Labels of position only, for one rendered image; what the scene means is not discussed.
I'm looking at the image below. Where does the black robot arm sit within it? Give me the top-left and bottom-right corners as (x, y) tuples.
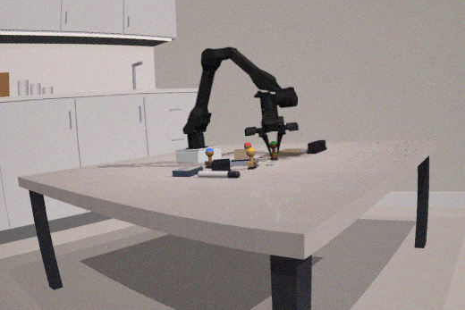
(183, 47), (298, 149)

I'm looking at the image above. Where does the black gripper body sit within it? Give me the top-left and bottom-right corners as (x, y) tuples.
(245, 108), (298, 136)

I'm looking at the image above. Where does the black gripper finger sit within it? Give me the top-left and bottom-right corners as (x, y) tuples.
(259, 134), (271, 155)
(276, 133), (286, 154)

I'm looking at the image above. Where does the white marker pen with black tip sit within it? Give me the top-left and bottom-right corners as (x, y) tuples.
(198, 171), (241, 178)

